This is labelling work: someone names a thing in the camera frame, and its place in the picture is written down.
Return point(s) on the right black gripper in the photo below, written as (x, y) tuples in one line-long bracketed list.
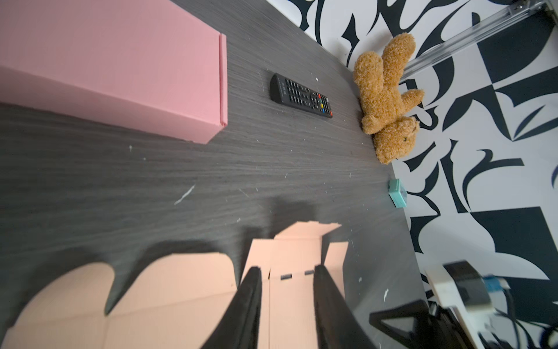
[(409, 325)]

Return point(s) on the pink paper box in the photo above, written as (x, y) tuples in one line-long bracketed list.
[(144, 65)]

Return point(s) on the brown teddy bear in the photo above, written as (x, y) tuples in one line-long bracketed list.
[(384, 108)]

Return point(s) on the peach paper box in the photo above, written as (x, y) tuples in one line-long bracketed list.
[(178, 300)]

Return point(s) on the black tv remote control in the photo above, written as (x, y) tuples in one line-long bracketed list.
[(289, 93)]

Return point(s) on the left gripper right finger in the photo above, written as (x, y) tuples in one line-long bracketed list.
[(336, 325)]

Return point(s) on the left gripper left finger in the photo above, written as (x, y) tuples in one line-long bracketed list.
[(240, 325)]

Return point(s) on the small green alarm clock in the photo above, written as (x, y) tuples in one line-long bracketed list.
[(397, 193)]

